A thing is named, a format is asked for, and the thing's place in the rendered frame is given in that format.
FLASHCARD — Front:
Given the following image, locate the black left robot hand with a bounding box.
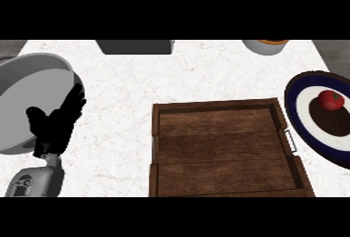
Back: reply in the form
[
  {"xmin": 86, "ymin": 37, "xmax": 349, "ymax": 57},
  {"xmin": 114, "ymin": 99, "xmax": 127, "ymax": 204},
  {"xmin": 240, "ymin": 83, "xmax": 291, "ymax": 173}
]
[{"xmin": 25, "ymin": 82, "xmax": 87, "ymax": 159}]

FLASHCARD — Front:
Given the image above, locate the brown wooden tray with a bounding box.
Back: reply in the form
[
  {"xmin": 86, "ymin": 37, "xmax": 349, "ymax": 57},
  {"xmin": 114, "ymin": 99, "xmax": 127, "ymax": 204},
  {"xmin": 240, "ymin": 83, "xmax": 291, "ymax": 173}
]
[{"xmin": 148, "ymin": 97, "xmax": 318, "ymax": 198}]

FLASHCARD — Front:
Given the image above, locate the blue and white plate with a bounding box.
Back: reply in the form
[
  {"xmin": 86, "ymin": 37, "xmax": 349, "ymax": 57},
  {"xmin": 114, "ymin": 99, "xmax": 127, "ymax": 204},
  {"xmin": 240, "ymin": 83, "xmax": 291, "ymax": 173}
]
[{"xmin": 284, "ymin": 70, "xmax": 350, "ymax": 170}]

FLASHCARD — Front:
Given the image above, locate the red tomato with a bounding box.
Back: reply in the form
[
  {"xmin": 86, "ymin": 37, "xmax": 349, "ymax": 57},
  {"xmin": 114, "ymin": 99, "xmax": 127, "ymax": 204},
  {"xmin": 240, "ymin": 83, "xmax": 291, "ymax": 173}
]
[{"xmin": 318, "ymin": 90, "xmax": 346, "ymax": 112}]

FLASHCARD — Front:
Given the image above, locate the grey metal pan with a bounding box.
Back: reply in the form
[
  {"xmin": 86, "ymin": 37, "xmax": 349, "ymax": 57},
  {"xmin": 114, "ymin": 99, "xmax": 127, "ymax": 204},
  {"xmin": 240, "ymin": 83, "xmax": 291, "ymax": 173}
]
[{"xmin": 0, "ymin": 52, "xmax": 84, "ymax": 156}]

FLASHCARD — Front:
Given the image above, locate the dark grey appliance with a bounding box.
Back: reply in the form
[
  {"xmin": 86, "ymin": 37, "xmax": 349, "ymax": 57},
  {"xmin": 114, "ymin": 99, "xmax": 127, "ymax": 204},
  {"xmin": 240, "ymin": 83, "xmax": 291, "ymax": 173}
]
[{"xmin": 95, "ymin": 39, "xmax": 176, "ymax": 56}]

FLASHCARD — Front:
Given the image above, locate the grey cup with orange contents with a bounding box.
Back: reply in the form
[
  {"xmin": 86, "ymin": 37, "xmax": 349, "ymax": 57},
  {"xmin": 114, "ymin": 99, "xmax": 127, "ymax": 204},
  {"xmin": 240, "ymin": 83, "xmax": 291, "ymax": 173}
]
[{"xmin": 241, "ymin": 39, "xmax": 291, "ymax": 56}]

